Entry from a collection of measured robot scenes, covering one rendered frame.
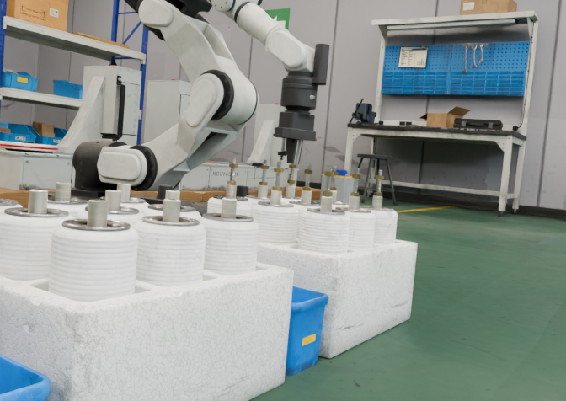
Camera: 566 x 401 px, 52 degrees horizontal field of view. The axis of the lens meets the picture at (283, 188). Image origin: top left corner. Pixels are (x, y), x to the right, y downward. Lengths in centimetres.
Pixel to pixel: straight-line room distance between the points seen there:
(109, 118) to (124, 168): 175
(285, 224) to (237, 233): 33
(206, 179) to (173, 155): 232
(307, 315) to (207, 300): 27
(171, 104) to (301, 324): 310
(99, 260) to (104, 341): 9
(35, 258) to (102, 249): 12
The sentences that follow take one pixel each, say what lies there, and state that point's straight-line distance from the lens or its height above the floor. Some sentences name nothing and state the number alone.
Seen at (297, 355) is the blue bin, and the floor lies 3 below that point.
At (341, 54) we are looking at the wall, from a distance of 699.
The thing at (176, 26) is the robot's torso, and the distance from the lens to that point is 176.
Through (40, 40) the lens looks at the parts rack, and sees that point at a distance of 708.
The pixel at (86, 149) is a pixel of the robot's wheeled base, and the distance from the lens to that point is 201.
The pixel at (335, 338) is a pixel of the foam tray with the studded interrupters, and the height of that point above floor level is 4.
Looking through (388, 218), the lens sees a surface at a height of 24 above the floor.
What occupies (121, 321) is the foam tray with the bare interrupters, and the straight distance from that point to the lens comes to 65.
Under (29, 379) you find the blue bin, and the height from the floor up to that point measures 11.
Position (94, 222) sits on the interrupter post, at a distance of 69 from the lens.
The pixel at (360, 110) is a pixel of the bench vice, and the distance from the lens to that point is 583.
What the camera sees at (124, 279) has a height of 20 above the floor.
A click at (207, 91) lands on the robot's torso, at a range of 161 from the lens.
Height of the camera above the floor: 35
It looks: 3 degrees down
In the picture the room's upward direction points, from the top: 5 degrees clockwise
